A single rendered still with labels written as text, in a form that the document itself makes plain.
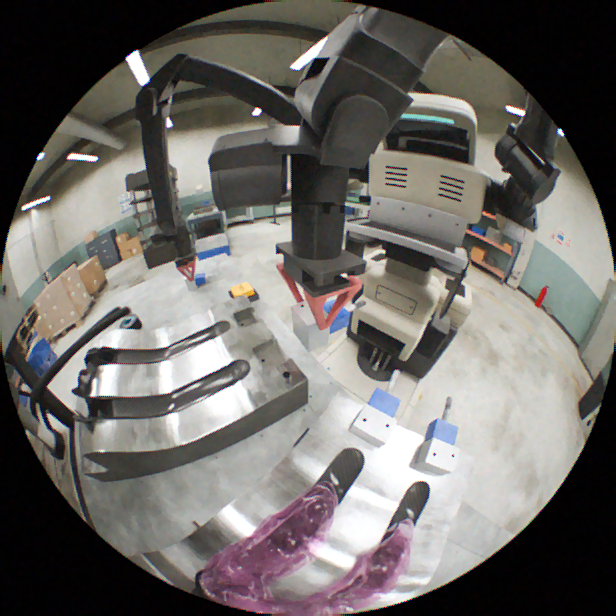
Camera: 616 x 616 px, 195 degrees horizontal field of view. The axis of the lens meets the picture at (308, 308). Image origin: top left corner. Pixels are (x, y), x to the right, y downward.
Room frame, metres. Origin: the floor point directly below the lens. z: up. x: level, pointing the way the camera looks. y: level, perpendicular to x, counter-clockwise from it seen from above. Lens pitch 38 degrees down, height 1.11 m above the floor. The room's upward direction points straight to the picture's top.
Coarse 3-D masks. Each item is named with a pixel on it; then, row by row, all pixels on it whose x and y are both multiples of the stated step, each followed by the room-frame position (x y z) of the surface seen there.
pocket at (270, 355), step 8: (264, 344) 0.19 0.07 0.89; (272, 344) 0.20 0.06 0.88; (256, 352) 0.18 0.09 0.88; (264, 352) 0.19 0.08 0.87; (272, 352) 0.19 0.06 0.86; (280, 352) 0.18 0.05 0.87; (264, 360) 0.18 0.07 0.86; (272, 360) 0.17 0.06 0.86; (280, 360) 0.18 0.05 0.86; (288, 360) 0.16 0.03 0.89; (264, 368) 0.16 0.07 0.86; (272, 368) 0.16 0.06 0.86
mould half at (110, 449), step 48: (144, 336) 0.18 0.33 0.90; (240, 336) 0.20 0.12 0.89; (96, 384) 0.03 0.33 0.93; (144, 384) 0.08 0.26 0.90; (240, 384) 0.11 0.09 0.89; (288, 384) 0.12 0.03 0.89; (96, 432) -0.03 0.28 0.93; (144, 432) 0.01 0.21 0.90; (192, 432) 0.03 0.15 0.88; (240, 432) 0.06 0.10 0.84
